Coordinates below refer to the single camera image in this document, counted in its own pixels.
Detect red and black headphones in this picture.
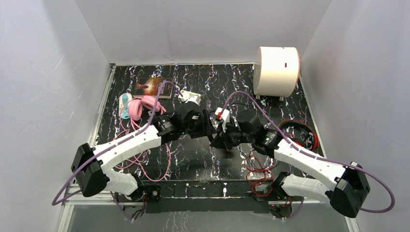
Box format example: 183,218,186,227
278,119,319,151

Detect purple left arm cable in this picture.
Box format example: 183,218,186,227
52,80,185,206

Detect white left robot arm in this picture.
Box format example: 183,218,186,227
71,110,216,201

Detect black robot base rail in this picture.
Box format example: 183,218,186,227
110,179,305,215

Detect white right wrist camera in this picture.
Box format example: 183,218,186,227
214,107,230,132

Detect white and blue small device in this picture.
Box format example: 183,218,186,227
118,93,132,119

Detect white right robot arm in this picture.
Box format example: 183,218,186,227
210,107,370,218

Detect pink over-ear headphones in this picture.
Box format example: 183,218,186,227
128,96,166,121

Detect dark paperback book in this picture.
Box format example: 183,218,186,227
132,77,173,99

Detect white cylindrical container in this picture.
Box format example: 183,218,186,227
253,46,300,97

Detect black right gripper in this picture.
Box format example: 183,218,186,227
210,120,254,152

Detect thin black headphone cable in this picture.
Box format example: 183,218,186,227
229,101,257,111

